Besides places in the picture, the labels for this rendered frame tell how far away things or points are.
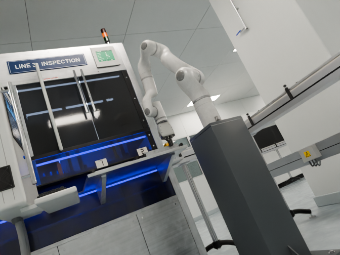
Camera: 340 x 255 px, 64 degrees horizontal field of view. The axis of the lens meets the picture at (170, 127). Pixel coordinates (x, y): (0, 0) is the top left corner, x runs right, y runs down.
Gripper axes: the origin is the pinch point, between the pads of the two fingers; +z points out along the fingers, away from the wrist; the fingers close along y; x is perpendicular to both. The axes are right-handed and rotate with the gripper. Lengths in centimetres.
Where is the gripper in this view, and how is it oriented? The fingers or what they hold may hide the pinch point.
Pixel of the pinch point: (170, 142)
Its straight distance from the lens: 187.7
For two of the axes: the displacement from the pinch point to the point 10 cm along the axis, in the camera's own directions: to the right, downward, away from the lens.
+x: 3.4, -4.0, -8.5
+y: -8.6, 2.3, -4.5
